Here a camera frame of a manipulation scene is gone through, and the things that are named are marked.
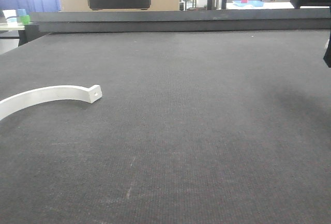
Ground blue tray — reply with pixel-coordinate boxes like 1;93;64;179
232;0;264;7

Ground blue and green stacked cups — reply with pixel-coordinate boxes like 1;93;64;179
17;9;30;25

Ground black raised table edge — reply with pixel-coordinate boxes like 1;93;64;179
31;8;330;33

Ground white curved pipe clamp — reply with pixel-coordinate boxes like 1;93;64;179
1;85;102;119

